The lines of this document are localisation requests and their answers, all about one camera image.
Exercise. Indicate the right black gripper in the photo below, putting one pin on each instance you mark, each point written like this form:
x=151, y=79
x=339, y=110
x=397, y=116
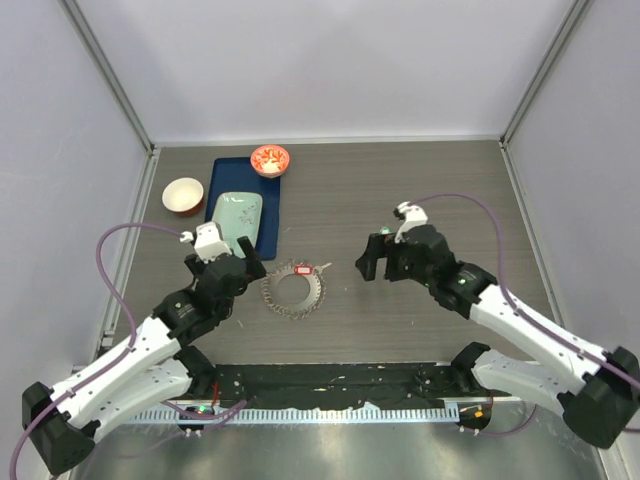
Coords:
x=380, y=246

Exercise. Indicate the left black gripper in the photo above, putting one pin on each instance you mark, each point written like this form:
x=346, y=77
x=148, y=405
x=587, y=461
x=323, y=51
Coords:
x=255, y=269

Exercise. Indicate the metal disc key organizer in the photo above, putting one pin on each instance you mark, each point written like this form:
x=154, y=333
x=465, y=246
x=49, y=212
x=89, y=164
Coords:
x=290, y=295

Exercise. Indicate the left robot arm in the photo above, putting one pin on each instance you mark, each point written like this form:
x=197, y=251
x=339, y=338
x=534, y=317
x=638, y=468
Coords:
x=156, y=362

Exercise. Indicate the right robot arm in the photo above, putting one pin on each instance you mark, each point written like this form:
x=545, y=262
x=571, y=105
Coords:
x=594, y=391

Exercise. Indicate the light green rectangular plate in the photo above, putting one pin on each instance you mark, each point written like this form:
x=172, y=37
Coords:
x=238, y=214

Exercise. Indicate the white and red bowl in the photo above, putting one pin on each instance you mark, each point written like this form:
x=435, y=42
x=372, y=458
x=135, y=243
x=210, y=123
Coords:
x=183, y=196

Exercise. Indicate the blue tray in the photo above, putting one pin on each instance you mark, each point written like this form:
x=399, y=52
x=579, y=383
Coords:
x=235, y=174

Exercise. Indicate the red patterned bowl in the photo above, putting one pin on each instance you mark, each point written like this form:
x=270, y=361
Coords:
x=270, y=161

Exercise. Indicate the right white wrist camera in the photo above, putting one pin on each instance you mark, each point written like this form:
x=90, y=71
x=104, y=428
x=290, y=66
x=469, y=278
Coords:
x=411, y=216

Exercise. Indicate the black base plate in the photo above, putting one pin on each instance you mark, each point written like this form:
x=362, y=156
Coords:
x=389, y=386

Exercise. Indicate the slotted cable duct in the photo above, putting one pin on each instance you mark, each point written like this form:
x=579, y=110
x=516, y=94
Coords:
x=368, y=414

